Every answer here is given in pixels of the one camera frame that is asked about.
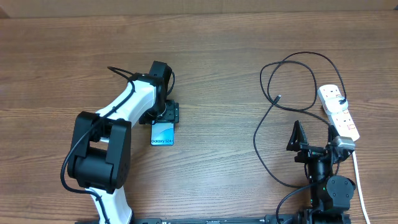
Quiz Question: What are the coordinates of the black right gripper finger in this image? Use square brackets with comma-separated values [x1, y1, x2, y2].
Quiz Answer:
[326, 125, 339, 149]
[286, 120, 308, 152]

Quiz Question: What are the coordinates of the Samsung Galaxy smartphone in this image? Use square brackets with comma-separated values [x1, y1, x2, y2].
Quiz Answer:
[150, 123, 174, 146]

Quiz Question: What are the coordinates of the black USB charging cable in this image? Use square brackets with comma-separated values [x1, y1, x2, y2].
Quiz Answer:
[252, 51, 348, 189]

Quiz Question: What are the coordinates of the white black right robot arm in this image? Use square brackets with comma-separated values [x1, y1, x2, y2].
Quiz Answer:
[287, 121, 356, 224]

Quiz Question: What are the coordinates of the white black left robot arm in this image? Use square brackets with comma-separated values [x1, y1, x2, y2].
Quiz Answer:
[60, 61, 180, 223]

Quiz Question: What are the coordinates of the white USB charger plug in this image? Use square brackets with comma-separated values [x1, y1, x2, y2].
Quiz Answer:
[324, 96, 348, 114]

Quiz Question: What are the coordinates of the white power strip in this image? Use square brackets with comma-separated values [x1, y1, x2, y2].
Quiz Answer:
[317, 85, 360, 141]

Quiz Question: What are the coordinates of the white power strip cord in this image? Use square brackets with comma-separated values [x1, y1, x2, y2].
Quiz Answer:
[351, 151, 371, 224]

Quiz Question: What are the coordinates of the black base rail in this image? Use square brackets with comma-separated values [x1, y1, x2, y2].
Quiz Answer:
[74, 213, 352, 224]

